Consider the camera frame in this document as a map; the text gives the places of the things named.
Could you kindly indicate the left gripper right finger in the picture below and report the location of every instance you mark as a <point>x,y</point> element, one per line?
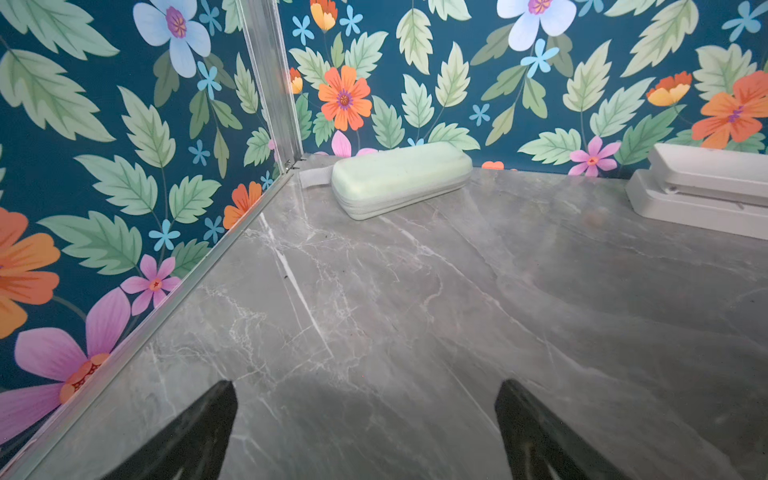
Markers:
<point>539,445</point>

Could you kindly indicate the white plastic box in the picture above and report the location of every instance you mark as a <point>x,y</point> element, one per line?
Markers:
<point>718,190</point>

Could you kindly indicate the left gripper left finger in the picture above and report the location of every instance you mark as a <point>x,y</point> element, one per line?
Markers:
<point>192,446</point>

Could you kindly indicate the mint green case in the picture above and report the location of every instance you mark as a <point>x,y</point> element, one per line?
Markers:
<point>374,184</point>

